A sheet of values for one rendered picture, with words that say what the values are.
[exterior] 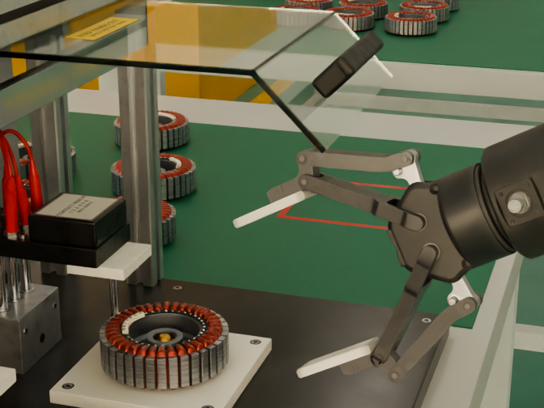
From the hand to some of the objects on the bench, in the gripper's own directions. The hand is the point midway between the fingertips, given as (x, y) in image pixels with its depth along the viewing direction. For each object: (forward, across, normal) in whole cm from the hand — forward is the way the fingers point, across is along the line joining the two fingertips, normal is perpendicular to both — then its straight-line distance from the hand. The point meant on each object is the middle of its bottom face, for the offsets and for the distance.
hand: (283, 291), depth 99 cm
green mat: (+36, -16, +48) cm, 62 cm away
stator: (+13, +2, -1) cm, 13 cm away
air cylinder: (+26, -4, -3) cm, 26 cm away
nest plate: (+14, +3, -1) cm, 14 cm away
